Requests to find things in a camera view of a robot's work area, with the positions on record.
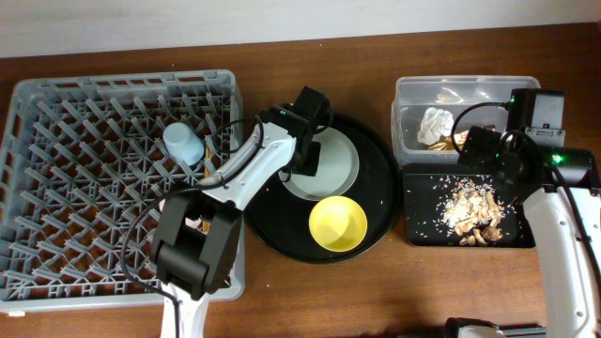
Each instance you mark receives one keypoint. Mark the white plate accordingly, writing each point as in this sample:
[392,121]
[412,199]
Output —
[337,170]

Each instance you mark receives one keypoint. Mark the yellow bowl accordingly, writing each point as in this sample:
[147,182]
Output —
[338,224]

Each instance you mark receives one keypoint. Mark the clear plastic bin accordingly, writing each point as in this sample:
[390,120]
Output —
[452,93]

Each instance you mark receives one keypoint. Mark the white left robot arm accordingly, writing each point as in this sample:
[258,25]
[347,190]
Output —
[195,243]

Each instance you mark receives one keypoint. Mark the black rectangular tray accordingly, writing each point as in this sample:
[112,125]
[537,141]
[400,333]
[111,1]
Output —
[417,178]

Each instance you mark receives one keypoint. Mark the light blue cup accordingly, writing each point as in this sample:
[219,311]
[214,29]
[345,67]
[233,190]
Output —
[182,144]

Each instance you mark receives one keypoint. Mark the brown gold coffee sachet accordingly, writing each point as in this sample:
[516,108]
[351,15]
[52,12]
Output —
[446,144]

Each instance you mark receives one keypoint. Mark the food scraps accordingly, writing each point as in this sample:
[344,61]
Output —
[463,208]

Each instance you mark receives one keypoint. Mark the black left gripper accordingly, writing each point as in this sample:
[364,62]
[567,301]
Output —
[307,160]

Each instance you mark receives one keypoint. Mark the grey dishwasher rack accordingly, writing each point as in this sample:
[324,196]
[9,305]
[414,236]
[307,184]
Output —
[81,158]

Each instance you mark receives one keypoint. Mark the black round tray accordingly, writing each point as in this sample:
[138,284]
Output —
[281,219]

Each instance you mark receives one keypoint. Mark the white napkin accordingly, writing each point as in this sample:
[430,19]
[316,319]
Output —
[436,124]

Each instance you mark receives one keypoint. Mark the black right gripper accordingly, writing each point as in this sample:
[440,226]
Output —
[476,146]

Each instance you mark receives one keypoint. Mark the wooden chopstick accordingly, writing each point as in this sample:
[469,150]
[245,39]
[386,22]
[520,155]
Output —
[207,162]

